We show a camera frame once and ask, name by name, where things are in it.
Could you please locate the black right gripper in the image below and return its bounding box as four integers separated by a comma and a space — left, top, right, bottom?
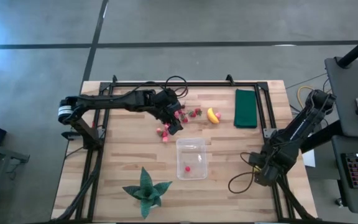
249, 151, 284, 187

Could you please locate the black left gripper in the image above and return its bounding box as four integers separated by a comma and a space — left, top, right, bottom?
152, 88, 185, 136

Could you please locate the yellow banana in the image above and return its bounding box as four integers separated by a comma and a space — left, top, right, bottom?
206, 107, 221, 125

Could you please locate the clear plastic tupperware container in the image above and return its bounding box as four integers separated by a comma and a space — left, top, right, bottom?
175, 137, 208, 181

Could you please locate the white paper sheet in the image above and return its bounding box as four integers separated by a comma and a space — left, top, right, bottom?
302, 149, 316, 168

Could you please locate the black desk beam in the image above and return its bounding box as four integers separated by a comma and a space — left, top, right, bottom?
300, 119, 341, 154

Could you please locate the folded dark green cloth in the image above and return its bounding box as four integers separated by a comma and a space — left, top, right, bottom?
233, 88, 259, 129

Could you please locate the green artificial plant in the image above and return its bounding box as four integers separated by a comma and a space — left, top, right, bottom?
122, 166, 173, 220

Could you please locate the dark grey desk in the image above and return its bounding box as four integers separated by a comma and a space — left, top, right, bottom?
330, 135, 358, 216

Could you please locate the black pole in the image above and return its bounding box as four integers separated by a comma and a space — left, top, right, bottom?
336, 29, 358, 69

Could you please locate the dark right arm cable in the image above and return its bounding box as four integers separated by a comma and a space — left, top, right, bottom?
227, 151, 258, 194

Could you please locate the black metal table frame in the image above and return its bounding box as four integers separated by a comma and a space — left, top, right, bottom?
53, 74, 318, 222

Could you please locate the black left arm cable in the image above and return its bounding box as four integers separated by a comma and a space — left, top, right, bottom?
116, 75, 188, 100

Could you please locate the yellow cable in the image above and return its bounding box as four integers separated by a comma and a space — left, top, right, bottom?
296, 85, 315, 110

